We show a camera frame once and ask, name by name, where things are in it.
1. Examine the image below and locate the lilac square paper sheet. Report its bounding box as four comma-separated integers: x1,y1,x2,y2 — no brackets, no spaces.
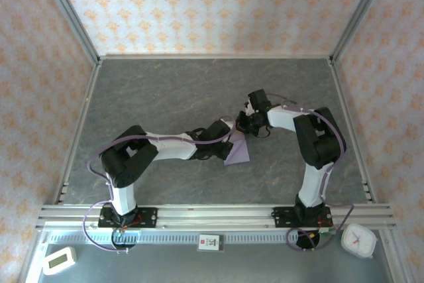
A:
223,132,251,167

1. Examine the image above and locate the white square clock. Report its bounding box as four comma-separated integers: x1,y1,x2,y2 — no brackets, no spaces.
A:
341,223,378,259

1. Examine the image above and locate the aluminium table edge bar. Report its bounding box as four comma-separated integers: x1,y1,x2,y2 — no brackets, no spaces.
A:
54,60,102,204
97,53,334,60
327,59,377,203

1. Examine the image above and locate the white label card red mark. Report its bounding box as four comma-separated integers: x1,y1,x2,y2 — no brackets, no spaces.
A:
197,233,226,253

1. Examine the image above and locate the grey metal shelf panel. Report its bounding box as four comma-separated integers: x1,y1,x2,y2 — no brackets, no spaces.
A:
38,243,395,283

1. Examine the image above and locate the white digital timer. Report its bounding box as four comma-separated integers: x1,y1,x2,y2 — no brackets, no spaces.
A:
42,246,78,276

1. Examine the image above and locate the aluminium mounting rail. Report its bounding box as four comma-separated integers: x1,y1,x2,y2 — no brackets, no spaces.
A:
36,203,397,230

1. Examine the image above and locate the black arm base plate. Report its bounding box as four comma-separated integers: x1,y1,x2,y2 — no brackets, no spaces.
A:
98,207,158,229
273,206,333,229

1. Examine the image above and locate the slotted grey cable duct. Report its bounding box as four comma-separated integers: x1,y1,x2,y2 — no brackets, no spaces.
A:
44,231,299,245

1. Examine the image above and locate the black round cable port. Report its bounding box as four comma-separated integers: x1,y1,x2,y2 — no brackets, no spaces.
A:
111,228,138,251
295,229,321,251

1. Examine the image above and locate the aluminium frame post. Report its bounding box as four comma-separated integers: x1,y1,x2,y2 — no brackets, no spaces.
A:
329,0,395,62
36,0,101,65

